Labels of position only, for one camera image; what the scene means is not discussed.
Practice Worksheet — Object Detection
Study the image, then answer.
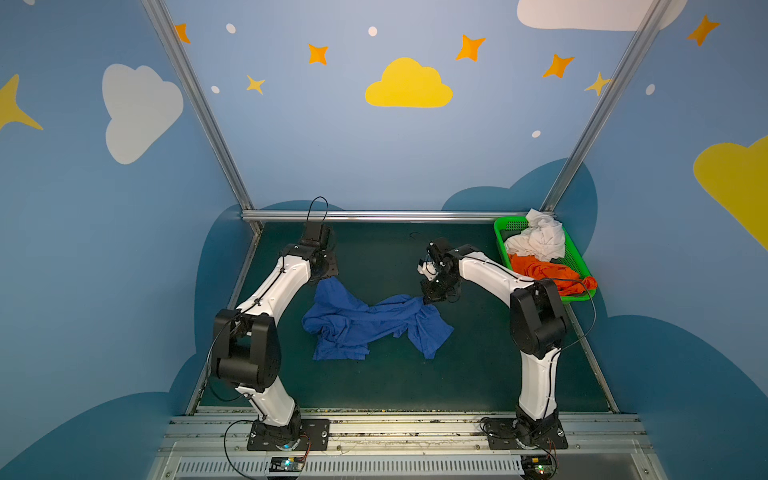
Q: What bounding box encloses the blue panda print t-shirt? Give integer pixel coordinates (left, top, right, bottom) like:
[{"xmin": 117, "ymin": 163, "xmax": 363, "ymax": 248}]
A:
[{"xmin": 302, "ymin": 278, "xmax": 454, "ymax": 361}]

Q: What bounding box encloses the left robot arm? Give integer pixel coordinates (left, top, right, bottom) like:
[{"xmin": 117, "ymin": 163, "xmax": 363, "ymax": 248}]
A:
[{"xmin": 209, "ymin": 240, "xmax": 338, "ymax": 435}]

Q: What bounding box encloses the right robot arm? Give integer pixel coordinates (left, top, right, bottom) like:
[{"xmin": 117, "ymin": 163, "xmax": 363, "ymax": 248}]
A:
[{"xmin": 417, "ymin": 238, "xmax": 568, "ymax": 433}]

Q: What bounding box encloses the green plastic basket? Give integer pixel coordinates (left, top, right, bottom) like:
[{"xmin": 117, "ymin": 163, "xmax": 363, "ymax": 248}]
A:
[{"xmin": 493, "ymin": 216, "xmax": 597, "ymax": 304}]

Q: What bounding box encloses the white t-shirt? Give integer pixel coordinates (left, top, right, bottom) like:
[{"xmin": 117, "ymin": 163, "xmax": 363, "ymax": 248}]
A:
[{"xmin": 504, "ymin": 209, "xmax": 566, "ymax": 262}]

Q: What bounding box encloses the orange t-shirt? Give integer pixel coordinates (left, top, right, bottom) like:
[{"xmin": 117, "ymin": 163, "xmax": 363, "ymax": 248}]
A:
[{"xmin": 508, "ymin": 255, "xmax": 598, "ymax": 297}]

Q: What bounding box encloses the right controller board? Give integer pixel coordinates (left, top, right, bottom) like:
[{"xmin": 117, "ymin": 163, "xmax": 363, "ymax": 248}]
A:
[{"xmin": 521, "ymin": 456, "xmax": 557, "ymax": 480}]

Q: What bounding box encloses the controller board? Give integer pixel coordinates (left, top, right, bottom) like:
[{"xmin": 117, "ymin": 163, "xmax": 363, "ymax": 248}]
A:
[
  {"xmin": 269, "ymin": 457, "xmax": 305, "ymax": 474},
  {"xmin": 521, "ymin": 456, "xmax": 557, "ymax": 480}
]

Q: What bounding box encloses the left controller board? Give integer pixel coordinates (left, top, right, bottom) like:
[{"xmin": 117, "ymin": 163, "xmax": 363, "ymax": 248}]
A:
[{"xmin": 269, "ymin": 457, "xmax": 305, "ymax": 474}]

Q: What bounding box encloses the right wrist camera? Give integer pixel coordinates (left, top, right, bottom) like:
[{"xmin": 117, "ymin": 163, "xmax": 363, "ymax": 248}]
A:
[{"xmin": 417, "ymin": 260, "xmax": 438, "ymax": 281}]

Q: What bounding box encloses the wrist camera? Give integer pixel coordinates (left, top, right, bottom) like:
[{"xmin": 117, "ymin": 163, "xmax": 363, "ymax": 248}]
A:
[
  {"xmin": 300, "ymin": 222, "xmax": 331, "ymax": 249},
  {"xmin": 417, "ymin": 260, "xmax": 438, "ymax": 281}
]

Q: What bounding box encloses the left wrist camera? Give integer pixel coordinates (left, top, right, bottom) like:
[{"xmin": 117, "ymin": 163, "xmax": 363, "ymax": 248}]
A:
[{"xmin": 300, "ymin": 222, "xmax": 331, "ymax": 249}]

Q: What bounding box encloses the rear aluminium frame bar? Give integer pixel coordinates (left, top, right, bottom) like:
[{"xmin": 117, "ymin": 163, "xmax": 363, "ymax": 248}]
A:
[{"xmin": 241, "ymin": 209, "xmax": 528, "ymax": 224}]

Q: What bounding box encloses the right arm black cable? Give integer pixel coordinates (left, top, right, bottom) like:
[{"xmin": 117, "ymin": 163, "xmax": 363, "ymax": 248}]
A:
[{"xmin": 557, "ymin": 278, "xmax": 599, "ymax": 355}]

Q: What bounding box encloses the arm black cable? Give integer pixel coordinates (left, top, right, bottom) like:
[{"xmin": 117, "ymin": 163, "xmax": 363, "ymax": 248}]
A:
[
  {"xmin": 557, "ymin": 278, "xmax": 599, "ymax": 355},
  {"xmin": 223, "ymin": 418, "xmax": 265, "ymax": 480}
]

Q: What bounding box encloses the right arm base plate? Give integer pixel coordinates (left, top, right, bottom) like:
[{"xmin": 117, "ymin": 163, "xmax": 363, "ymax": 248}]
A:
[{"xmin": 479, "ymin": 416, "xmax": 569, "ymax": 450}]

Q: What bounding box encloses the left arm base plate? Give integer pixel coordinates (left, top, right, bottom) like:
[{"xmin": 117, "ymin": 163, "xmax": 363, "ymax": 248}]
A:
[{"xmin": 246, "ymin": 418, "xmax": 331, "ymax": 451}]

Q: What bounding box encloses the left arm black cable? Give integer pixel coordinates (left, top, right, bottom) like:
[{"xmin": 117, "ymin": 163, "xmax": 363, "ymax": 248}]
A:
[{"xmin": 223, "ymin": 418, "xmax": 265, "ymax": 480}]

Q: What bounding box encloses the aluminium mounting rail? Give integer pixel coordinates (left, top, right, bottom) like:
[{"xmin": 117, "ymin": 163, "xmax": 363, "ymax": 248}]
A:
[{"xmin": 148, "ymin": 407, "xmax": 667, "ymax": 479}]

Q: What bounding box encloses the left aluminium frame post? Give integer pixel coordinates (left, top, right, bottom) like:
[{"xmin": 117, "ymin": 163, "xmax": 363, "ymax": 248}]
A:
[{"xmin": 141, "ymin": 0, "xmax": 254, "ymax": 213}]

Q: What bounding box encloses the aluminium frame post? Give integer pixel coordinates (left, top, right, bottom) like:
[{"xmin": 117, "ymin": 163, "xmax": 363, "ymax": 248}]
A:
[
  {"xmin": 141, "ymin": 0, "xmax": 254, "ymax": 213},
  {"xmin": 540, "ymin": 0, "xmax": 672, "ymax": 213}
]

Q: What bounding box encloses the right aluminium frame post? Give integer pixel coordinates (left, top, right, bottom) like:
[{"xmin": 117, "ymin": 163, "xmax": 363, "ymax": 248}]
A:
[{"xmin": 540, "ymin": 0, "xmax": 672, "ymax": 213}]

